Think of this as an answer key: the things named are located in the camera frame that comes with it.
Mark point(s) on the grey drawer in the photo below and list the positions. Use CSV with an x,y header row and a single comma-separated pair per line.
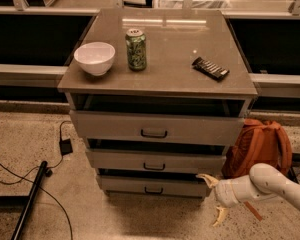
x,y
220,131
154,161
153,186

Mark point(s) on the grey middle drawer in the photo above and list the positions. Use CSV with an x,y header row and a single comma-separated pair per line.
x,y
154,161

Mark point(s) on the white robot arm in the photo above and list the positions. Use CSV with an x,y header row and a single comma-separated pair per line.
x,y
262,182

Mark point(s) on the green soda can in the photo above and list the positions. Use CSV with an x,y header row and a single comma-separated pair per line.
x,y
136,49

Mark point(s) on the grey bottom drawer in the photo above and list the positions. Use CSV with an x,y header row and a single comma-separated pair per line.
x,y
153,186

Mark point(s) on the black snack bar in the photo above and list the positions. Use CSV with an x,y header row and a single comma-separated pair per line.
x,y
210,69

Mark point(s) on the grey drawer cabinet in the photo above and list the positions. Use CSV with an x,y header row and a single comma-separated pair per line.
x,y
169,85

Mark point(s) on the black power adapter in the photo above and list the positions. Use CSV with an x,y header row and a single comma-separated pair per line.
x,y
65,147

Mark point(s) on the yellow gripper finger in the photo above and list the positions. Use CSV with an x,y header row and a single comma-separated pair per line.
x,y
210,180
222,213

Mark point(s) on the orange backpack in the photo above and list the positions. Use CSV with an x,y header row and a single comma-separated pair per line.
x,y
258,142

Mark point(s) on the white bowl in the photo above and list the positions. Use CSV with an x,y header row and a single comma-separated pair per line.
x,y
95,58

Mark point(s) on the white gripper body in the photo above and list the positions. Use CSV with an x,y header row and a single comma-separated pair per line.
x,y
225,192

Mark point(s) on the black pole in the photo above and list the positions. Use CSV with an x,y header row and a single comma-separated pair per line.
x,y
30,198

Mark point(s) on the grey top drawer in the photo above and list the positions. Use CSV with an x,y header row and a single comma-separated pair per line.
x,y
220,131

